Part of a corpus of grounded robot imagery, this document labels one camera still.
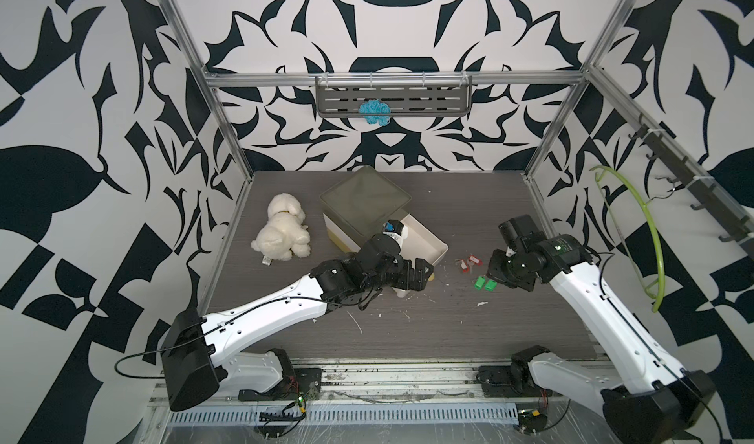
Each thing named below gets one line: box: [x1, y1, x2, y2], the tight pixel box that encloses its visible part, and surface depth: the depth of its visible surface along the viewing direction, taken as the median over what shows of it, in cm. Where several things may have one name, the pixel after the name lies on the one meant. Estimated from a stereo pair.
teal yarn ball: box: [358, 99, 392, 126], surface depth 93 cm
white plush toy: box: [250, 193, 312, 267], surface depth 94 cm
